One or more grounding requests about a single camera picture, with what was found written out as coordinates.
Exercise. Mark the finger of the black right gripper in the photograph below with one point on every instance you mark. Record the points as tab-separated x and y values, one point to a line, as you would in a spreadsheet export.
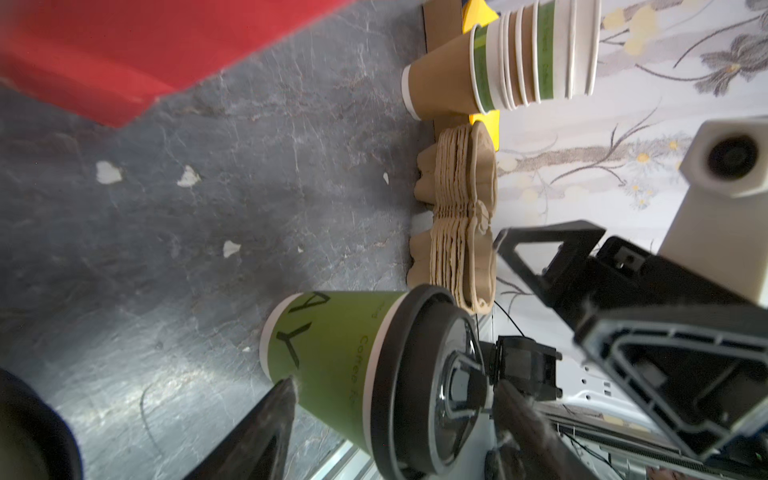
701	376
547	263

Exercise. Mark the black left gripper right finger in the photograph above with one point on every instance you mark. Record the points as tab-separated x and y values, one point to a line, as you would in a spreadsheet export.
542	453

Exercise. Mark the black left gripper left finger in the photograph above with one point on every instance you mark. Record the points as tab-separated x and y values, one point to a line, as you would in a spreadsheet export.
257	447

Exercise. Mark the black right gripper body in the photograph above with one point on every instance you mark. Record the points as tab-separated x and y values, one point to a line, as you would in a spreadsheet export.
621	285

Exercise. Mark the stack of pulp cup carriers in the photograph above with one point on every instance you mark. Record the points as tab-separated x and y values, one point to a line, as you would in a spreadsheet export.
458	183

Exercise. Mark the yellow paper napkins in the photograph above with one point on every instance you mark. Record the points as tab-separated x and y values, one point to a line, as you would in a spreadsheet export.
476	16

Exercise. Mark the stack of paper cups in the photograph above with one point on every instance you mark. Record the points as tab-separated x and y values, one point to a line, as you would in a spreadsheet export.
547	50

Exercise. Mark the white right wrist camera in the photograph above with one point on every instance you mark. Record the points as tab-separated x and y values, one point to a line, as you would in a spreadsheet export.
720	229

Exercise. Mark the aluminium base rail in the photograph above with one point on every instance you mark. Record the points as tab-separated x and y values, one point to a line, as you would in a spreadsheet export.
612	446

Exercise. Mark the stack of black cup lids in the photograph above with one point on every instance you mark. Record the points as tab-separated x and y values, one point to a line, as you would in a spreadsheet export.
36	443

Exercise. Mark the red white paper bag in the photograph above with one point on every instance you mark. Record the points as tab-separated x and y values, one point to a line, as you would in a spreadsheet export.
109	61

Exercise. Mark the black cup lid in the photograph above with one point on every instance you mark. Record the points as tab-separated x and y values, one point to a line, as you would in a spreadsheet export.
429	388

